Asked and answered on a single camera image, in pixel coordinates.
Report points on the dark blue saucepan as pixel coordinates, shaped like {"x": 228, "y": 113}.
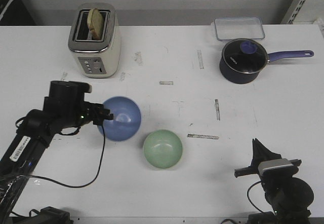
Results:
{"x": 244, "y": 78}

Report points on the clear plastic food container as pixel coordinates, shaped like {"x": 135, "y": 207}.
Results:
{"x": 230, "y": 28}

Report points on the green bowl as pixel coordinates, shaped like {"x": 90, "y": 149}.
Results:
{"x": 162, "y": 149}

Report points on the blue bowl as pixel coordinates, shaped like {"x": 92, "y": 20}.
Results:
{"x": 126, "y": 118}

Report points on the glass pot lid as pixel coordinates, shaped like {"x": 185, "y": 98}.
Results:
{"x": 245, "y": 56}

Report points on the slice of toast bread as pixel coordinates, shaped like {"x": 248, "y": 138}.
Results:
{"x": 95, "y": 23}

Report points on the cream and chrome toaster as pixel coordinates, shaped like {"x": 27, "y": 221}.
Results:
{"x": 96, "y": 59}

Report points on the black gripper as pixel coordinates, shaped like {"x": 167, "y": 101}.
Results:
{"x": 260, "y": 152}
{"x": 96, "y": 113}

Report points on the white metal shelf rack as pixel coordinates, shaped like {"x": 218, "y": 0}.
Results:
{"x": 303, "y": 12}

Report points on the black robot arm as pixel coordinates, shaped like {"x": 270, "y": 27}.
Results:
{"x": 64, "y": 107}
{"x": 288, "y": 196}

